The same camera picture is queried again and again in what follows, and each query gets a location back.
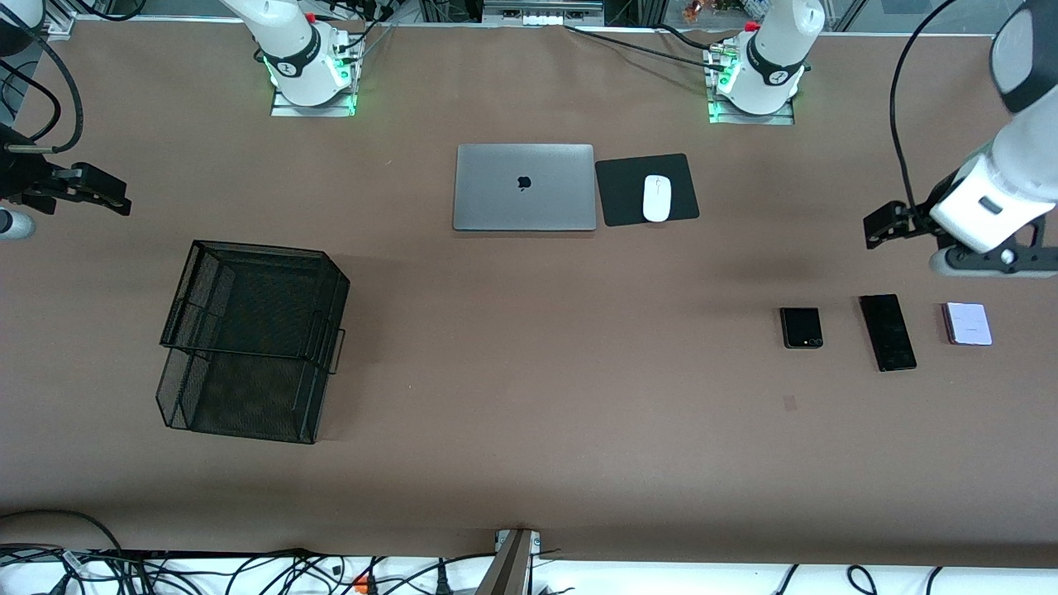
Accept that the black slab smartphone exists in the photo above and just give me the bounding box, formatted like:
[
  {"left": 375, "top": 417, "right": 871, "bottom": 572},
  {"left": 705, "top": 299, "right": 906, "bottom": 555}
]
[{"left": 858, "top": 293, "right": 918, "bottom": 374}]

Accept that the lilac flip phone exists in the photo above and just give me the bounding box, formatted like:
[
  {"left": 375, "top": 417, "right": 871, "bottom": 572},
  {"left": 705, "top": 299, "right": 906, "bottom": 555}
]
[{"left": 941, "top": 302, "right": 994, "bottom": 347}]

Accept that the black flip phone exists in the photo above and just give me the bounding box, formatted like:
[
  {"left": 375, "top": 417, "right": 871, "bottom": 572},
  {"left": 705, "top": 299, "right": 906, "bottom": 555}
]
[{"left": 779, "top": 307, "right": 825, "bottom": 350}]

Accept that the black mesh two-tier tray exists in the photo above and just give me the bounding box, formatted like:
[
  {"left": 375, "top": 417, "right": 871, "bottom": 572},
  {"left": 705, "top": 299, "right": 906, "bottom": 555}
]
[{"left": 155, "top": 240, "right": 351, "bottom": 445}]

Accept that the white computer mouse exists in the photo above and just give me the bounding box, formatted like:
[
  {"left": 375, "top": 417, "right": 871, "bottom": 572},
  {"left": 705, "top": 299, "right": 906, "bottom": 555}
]
[{"left": 643, "top": 174, "right": 673, "bottom": 223}]

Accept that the black mouse pad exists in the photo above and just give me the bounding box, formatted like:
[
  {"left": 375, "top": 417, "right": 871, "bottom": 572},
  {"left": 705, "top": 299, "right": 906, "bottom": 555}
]
[{"left": 595, "top": 153, "right": 701, "bottom": 228}]

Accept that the grey closed laptop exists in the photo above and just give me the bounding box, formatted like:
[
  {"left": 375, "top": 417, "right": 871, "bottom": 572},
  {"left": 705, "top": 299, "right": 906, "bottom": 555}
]
[{"left": 452, "top": 144, "right": 598, "bottom": 233}]

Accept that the grey power strip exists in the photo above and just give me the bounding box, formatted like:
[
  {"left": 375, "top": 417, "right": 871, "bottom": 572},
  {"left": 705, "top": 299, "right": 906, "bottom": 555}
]
[{"left": 482, "top": 0, "right": 605, "bottom": 27}]

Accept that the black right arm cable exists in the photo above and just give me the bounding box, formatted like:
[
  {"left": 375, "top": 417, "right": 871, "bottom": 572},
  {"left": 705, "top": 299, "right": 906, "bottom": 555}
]
[{"left": 0, "top": 4, "right": 87, "bottom": 157}]

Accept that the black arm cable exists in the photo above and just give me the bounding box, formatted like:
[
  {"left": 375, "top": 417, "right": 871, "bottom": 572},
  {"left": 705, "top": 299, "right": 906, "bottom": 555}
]
[
  {"left": 0, "top": 4, "right": 87, "bottom": 157},
  {"left": 889, "top": 0, "right": 1038, "bottom": 217}
]

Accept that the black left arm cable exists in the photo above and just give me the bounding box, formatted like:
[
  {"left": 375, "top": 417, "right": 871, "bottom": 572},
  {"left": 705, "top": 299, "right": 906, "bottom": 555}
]
[{"left": 889, "top": 0, "right": 1038, "bottom": 217}]

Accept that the aluminium arm base plate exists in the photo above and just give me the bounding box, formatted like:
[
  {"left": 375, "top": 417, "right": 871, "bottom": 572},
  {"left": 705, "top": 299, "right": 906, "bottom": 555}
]
[
  {"left": 708, "top": 91, "right": 796, "bottom": 126},
  {"left": 270, "top": 83, "right": 358, "bottom": 118}
]

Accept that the black cable on table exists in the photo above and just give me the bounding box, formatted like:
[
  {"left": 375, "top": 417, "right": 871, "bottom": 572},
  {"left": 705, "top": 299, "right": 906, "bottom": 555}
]
[{"left": 565, "top": 23, "right": 730, "bottom": 75}]

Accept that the thick black floor cable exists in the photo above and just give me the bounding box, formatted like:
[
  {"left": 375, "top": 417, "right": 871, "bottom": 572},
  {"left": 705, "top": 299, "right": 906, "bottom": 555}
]
[{"left": 0, "top": 508, "right": 126, "bottom": 557}]

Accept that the grey metal camera bracket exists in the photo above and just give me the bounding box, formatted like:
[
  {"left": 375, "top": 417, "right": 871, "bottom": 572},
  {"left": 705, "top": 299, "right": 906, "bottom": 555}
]
[{"left": 475, "top": 529, "right": 543, "bottom": 595}]

